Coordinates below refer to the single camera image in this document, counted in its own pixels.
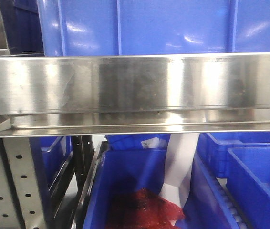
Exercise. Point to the stainless steel shelf rack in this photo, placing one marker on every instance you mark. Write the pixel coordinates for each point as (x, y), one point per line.
(99, 95)

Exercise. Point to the blue bin with red mesh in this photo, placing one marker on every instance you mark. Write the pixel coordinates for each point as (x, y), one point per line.
(128, 171)

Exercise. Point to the blue bin left lower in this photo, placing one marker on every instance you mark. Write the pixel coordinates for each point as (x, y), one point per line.
(55, 151)

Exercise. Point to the red mesh bag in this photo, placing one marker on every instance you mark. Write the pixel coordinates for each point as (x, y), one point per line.
(142, 209)

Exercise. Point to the large blue upper bin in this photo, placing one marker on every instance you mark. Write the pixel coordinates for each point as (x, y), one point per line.
(146, 27)

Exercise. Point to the blue bin right front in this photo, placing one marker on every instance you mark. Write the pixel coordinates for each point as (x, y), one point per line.
(249, 183)

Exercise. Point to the perforated steel upright post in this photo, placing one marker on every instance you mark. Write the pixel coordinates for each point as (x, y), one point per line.
(24, 195)

